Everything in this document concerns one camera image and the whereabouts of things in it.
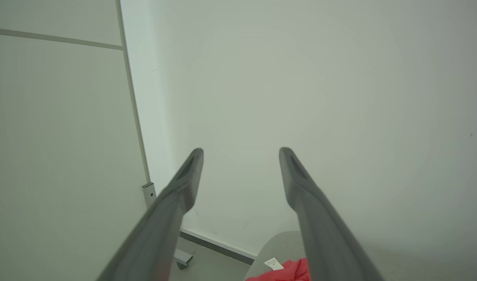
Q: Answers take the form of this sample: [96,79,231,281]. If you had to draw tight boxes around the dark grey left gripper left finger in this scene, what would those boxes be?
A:
[96,148,205,281]

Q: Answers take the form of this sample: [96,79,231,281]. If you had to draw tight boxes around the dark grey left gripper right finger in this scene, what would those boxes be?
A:
[279,147,386,281]

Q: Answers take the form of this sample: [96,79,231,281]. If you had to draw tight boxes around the red Bulls jersey white sleeves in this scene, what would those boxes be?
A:
[245,257,311,281]

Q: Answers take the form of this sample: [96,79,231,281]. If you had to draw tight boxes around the grey fabric sofa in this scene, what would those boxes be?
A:
[244,230,477,281]

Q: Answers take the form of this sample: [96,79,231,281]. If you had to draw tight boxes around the white and dark wall baseboard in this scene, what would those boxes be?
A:
[179,227,259,267]

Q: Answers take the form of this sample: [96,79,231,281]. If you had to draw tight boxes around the white partition panel grey frame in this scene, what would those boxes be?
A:
[0,0,194,281]

